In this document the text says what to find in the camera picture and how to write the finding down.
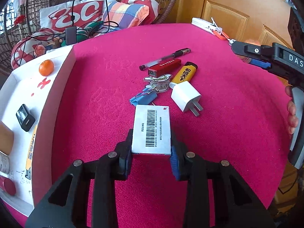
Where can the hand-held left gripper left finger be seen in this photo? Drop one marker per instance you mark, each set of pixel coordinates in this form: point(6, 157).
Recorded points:
point(124, 161)

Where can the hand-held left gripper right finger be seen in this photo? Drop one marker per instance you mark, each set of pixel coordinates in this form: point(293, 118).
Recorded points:
point(173, 163)

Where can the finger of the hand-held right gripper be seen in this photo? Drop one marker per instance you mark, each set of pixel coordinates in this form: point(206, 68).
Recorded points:
point(260, 64)
point(239, 47)

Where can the white box with barcode label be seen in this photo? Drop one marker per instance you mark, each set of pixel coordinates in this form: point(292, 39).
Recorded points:
point(152, 128)

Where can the white cardboard box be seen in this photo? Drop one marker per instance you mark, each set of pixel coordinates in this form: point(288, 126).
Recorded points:
point(47, 95)

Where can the black charger cube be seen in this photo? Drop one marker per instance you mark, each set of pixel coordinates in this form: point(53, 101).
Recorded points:
point(25, 118)

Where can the small white bottle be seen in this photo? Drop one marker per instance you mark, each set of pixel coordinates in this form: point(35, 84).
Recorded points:
point(4, 162)

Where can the person's right hand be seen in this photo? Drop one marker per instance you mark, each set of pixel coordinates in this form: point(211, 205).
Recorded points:
point(292, 121)

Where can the wooden panelled door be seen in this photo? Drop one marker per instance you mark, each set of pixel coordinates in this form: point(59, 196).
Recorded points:
point(237, 4)

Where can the yellow lighter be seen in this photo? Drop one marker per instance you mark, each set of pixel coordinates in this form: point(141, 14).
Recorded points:
point(184, 74)

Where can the white charger plug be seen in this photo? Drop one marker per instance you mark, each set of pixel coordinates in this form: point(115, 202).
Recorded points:
point(185, 95)

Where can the black pen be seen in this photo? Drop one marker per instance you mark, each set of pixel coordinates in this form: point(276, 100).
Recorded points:
point(166, 57)

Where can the red metal lighter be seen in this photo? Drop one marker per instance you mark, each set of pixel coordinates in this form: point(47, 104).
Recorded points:
point(166, 65)

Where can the magenta table cloth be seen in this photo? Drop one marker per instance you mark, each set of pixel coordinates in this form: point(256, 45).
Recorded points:
point(106, 76)

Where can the red white patterned cushion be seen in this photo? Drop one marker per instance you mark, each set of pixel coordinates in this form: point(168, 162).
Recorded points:
point(26, 49)
point(140, 4)

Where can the plaid striped cushion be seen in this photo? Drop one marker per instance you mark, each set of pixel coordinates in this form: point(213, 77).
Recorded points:
point(125, 14)

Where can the red rounded object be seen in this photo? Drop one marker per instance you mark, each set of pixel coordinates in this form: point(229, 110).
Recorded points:
point(7, 185)

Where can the brown block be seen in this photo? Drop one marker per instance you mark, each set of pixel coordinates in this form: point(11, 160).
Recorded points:
point(6, 137)

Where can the orange tangerine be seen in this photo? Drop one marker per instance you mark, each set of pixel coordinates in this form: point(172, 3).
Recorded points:
point(46, 68)

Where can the black power adapter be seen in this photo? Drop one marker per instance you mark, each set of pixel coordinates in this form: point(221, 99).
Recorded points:
point(70, 35)

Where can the green patterned cloth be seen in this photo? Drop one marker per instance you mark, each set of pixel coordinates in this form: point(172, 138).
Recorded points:
point(90, 27)

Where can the white pillow with red print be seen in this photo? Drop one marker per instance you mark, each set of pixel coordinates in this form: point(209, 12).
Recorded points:
point(78, 11)

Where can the red flower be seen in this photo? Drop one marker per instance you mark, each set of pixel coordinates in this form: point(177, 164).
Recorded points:
point(20, 19)

